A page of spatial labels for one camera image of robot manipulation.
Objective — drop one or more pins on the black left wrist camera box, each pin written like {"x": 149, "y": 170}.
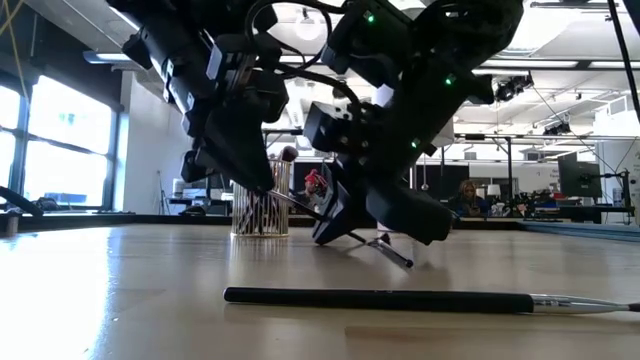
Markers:
{"x": 272, "y": 97}

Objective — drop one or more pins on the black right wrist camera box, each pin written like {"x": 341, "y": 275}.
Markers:
{"x": 330, "y": 127}

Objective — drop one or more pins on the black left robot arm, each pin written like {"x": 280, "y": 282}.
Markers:
{"x": 165, "y": 15}

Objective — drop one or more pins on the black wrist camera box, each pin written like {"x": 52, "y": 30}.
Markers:
{"x": 330, "y": 127}
{"x": 272, "y": 97}

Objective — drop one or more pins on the black computer monitor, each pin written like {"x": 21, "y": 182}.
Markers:
{"x": 580, "y": 175}

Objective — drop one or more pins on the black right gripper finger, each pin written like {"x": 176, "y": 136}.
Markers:
{"x": 410, "y": 215}
{"x": 332, "y": 215}

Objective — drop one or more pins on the white shade wooden lamp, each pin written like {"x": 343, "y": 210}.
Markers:
{"x": 446, "y": 136}

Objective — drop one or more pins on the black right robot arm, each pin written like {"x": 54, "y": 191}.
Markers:
{"x": 450, "y": 40}

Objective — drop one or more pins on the person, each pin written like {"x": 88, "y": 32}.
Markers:
{"x": 470, "y": 200}
{"x": 312, "y": 187}

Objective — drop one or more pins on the slim black silver brush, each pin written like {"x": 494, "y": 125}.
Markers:
{"x": 380, "y": 300}

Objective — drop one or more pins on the round-head makeup brush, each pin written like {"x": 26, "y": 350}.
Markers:
{"x": 289, "y": 153}

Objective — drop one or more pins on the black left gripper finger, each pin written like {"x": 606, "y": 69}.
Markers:
{"x": 240, "y": 150}
{"x": 195, "y": 167}

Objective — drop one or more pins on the black silver makeup brush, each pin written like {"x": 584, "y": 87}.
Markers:
{"x": 395, "y": 256}

